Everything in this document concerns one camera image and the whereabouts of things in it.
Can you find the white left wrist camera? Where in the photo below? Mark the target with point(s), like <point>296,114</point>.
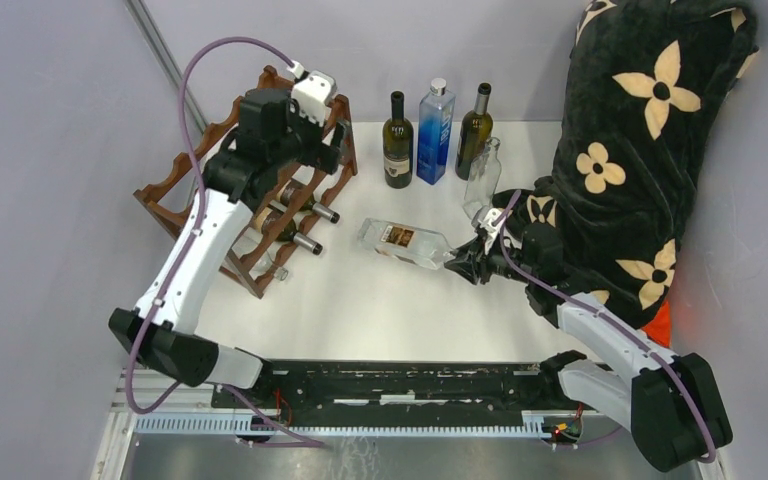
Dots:
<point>313,91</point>

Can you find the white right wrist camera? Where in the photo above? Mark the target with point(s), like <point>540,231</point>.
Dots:
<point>489,223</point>

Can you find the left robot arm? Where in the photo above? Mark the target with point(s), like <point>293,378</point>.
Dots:
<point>275,128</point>

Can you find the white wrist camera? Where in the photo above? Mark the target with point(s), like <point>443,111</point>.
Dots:
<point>489,223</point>
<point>313,91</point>

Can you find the clear square bottle black cap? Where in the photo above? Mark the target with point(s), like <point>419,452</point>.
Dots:
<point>417,246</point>

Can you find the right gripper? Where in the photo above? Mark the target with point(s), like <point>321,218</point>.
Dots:
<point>472,259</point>

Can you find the orange cloth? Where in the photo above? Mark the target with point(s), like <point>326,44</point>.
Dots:
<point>659,329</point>

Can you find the black floral blanket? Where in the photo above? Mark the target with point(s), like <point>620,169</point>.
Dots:
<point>646,82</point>

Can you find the blue square glass bottle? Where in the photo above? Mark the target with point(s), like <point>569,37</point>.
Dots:
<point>435,119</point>

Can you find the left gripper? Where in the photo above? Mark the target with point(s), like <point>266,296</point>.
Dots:
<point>324,156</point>

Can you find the aluminium corner profile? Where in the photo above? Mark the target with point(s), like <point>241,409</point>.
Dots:
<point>164,57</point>

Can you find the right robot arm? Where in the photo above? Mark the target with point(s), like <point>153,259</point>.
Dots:
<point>669,403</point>

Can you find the green wine bottle brown label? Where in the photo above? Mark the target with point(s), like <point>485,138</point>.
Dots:
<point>266,221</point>

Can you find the clear round glass bottle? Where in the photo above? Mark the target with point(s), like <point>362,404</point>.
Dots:
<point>483,179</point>

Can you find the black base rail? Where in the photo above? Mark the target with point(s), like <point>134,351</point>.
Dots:
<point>296,402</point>

